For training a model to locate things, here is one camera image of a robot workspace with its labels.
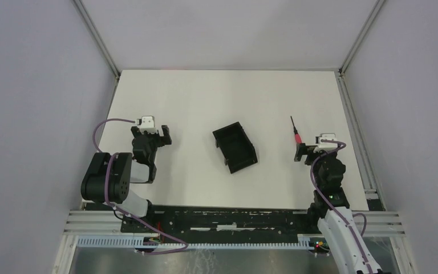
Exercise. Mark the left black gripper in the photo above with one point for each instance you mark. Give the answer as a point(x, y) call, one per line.
point(163, 140)

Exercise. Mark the red handled screwdriver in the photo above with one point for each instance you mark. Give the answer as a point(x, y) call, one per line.
point(297, 136)

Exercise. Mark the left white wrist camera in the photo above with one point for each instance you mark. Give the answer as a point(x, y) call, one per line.
point(146, 125)

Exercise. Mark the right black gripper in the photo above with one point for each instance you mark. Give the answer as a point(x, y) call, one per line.
point(301, 149)

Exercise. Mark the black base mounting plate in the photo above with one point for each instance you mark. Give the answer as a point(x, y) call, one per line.
point(216, 225)

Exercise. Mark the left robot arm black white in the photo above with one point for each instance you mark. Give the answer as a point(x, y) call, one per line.
point(108, 178)

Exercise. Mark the black plastic bin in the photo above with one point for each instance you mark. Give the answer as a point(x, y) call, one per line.
point(236, 147)

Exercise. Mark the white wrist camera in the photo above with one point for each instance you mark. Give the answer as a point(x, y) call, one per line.
point(326, 141)
point(146, 125)

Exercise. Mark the aluminium frame rail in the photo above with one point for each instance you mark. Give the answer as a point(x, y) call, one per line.
point(379, 224)

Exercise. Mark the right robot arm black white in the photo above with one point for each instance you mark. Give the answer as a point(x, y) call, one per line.
point(331, 212)

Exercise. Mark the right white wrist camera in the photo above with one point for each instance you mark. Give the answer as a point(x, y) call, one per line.
point(326, 141)

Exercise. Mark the white slotted cable duct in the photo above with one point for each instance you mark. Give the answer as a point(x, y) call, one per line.
point(141, 242)

